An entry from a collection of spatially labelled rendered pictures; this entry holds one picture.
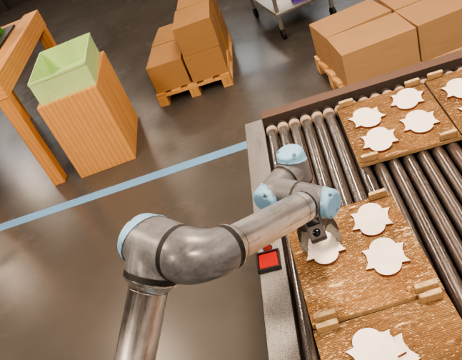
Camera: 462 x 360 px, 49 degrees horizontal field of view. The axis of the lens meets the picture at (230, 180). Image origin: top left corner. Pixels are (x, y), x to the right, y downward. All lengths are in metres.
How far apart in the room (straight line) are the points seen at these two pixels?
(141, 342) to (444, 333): 0.71
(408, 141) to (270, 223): 0.92
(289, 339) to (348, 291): 0.21
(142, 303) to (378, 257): 0.72
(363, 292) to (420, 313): 0.16
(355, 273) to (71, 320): 2.13
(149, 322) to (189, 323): 1.75
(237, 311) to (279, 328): 1.31
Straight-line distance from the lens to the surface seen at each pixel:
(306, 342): 1.41
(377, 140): 1.92
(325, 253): 1.55
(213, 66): 4.76
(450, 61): 2.31
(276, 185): 1.30
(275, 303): 1.51
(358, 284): 1.47
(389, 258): 1.50
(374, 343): 1.32
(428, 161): 1.83
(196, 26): 4.62
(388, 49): 3.84
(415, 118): 1.99
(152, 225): 1.04
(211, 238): 0.98
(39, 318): 3.45
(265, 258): 1.62
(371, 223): 1.60
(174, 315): 2.91
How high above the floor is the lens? 2.07
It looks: 35 degrees down
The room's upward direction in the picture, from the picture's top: 23 degrees counter-clockwise
